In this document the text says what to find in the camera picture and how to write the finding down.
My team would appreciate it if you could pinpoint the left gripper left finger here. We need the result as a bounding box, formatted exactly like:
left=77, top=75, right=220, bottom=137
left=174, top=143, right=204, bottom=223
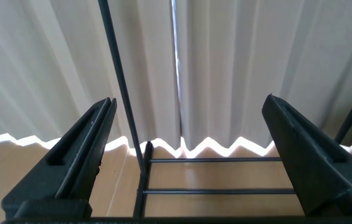
left=1, top=97, right=118, bottom=218

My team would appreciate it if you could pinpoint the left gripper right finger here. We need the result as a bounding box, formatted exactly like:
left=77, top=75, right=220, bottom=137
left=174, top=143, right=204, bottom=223
left=262, top=94, right=352, bottom=217

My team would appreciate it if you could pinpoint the black clothes rack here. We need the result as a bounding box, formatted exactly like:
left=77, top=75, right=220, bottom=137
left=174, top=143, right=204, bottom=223
left=97, top=0, right=352, bottom=218

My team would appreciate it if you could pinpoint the beige curtain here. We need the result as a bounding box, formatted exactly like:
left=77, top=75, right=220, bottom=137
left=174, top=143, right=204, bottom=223
left=0, top=0, right=352, bottom=158

